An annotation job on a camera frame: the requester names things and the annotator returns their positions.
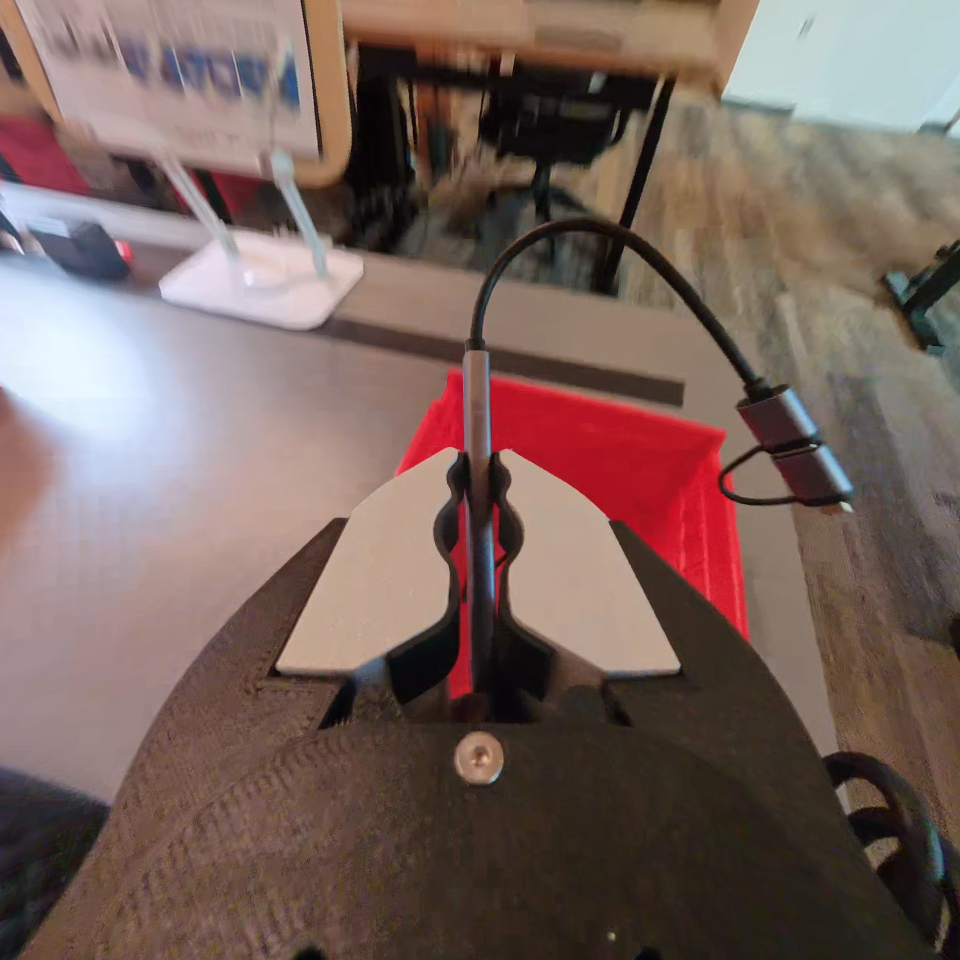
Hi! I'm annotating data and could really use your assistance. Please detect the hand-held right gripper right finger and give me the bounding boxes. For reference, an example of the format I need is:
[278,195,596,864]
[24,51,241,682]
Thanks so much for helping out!
[491,447,682,702]

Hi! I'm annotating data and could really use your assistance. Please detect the wooden office desk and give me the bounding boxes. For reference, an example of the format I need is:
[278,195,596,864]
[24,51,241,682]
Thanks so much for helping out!
[341,0,759,294]

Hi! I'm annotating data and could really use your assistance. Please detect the dark small box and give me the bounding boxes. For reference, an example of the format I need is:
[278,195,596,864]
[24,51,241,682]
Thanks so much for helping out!
[30,221,136,282]

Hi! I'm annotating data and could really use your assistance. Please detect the grey usb hub with cable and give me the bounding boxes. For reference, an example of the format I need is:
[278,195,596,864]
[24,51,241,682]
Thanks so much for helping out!
[457,217,856,706]

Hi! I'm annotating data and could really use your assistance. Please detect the printed instruction sheet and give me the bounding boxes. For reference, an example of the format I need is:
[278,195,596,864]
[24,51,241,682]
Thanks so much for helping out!
[15,0,324,162]

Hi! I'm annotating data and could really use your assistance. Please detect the white sheet stand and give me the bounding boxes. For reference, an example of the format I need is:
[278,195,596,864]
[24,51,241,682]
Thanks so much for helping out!
[157,150,366,331]

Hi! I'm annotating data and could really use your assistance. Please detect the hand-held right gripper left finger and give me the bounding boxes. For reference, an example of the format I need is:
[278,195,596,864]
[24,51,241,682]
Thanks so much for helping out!
[276,447,470,706]

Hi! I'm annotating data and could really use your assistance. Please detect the red plastic bin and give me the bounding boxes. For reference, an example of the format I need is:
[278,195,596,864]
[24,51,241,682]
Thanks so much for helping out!
[396,369,751,699]

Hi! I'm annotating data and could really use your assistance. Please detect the black office chair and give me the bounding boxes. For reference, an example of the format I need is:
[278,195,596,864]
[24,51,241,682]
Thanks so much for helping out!
[480,75,631,219]

